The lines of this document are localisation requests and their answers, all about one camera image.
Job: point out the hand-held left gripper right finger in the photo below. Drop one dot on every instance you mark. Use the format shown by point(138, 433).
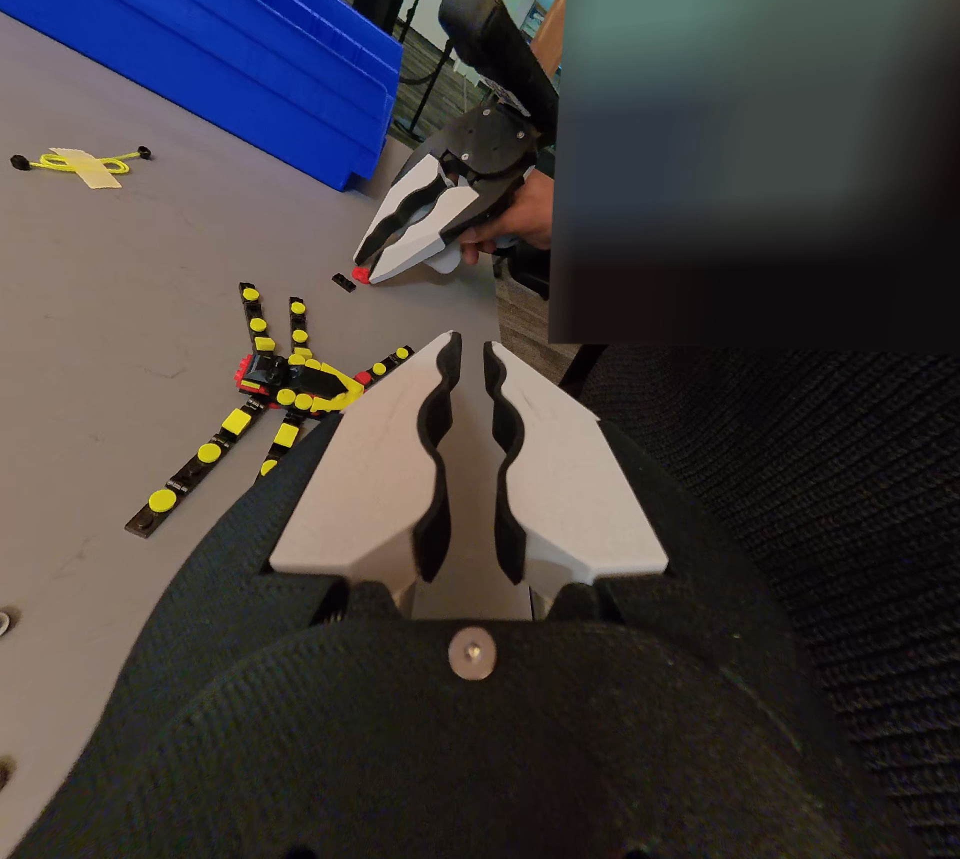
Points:
point(577, 499)

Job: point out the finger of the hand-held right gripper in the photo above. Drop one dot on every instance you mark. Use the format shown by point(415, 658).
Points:
point(427, 233)
point(397, 199)

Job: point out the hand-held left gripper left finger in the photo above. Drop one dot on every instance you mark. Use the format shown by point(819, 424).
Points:
point(360, 499)

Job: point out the red round lego plate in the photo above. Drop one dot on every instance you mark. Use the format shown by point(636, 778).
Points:
point(361, 275)

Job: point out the small black lego plate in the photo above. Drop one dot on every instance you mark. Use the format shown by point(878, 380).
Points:
point(344, 281)

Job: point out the yellow black lego spider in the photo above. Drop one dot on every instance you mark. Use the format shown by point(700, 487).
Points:
point(330, 388)

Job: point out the person's right hand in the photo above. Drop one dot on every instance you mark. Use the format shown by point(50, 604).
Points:
point(517, 214)

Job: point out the tagged blue plastic bin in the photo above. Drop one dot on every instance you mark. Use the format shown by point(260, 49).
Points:
point(262, 116)

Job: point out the beige masking tape strip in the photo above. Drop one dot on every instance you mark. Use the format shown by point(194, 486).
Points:
point(94, 170)

